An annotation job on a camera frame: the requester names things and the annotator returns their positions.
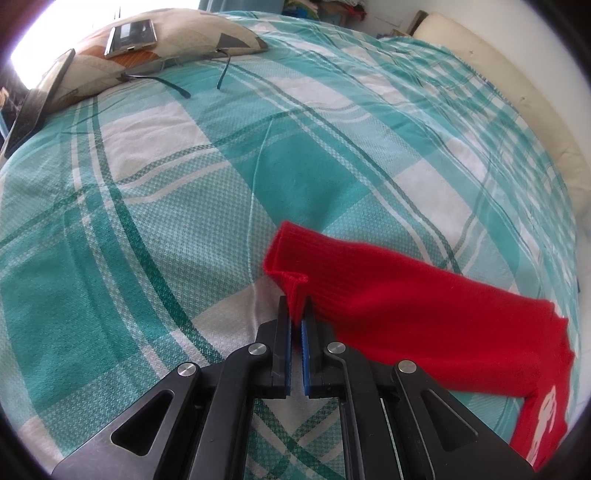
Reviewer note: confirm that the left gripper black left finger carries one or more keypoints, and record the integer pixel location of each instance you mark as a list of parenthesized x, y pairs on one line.
[(194, 423)]

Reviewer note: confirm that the teal plaid bedspread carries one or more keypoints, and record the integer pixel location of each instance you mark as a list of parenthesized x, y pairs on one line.
[(134, 224)]

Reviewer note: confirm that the beige patterned pillow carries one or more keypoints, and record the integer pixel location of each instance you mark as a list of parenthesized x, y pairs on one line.
[(180, 35)]

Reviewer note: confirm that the red knitted sweater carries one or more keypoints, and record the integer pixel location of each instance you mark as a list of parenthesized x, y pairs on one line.
[(468, 336)]

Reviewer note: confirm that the pile of clothes in corner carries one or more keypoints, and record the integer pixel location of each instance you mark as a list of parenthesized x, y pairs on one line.
[(339, 13)]

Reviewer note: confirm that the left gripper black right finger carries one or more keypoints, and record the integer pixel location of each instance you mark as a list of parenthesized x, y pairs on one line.
[(397, 422)]

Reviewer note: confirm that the silver tablet on pillow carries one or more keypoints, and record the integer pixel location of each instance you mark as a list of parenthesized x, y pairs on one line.
[(129, 37)]

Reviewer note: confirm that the cream padded headboard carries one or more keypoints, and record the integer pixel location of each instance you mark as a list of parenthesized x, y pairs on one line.
[(522, 94)]

